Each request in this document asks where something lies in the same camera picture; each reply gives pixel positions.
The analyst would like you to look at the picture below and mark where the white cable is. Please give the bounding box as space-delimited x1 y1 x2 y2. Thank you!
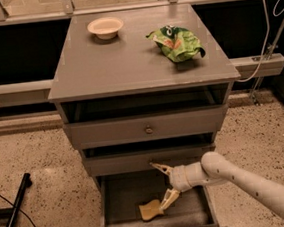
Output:
228 0 284 84

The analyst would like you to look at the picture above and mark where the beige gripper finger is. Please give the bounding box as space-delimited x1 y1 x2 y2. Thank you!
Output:
150 163 173 176
159 188 180 215

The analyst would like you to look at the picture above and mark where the grey wooden drawer cabinet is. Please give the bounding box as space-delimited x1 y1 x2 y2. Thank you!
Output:
40 0 249 182

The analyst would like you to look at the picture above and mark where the yellow sponge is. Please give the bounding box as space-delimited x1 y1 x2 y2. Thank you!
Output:
139 199 164 222

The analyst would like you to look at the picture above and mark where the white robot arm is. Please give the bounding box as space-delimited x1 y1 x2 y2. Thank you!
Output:
151 151 284 220

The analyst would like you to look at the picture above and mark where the thin black cable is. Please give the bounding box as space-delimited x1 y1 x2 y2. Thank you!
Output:
0 180 48 227

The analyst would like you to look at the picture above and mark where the grey top drawer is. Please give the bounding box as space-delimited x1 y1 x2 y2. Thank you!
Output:
64 105 228 150

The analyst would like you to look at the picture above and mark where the green crumpled chip bag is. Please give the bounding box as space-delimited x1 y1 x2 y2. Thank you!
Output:
147 25 206 63

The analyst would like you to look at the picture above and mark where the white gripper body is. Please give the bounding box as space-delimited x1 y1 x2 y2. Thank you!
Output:
169 165 191 192

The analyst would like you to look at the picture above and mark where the brass top drawer knob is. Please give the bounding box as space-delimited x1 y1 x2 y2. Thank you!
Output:
145 126 154 134

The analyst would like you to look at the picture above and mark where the grey middle drawer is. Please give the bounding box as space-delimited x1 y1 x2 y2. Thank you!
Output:
82 143 216 176

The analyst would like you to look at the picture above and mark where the black metal stand leg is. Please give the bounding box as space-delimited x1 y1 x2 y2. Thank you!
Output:
0 173 32 227

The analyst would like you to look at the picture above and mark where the grey open bottom drawer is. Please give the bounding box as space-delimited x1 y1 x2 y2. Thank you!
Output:
100 169 225 227

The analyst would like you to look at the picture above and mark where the white bowl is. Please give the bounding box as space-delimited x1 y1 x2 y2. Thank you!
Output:
87 17 123 40

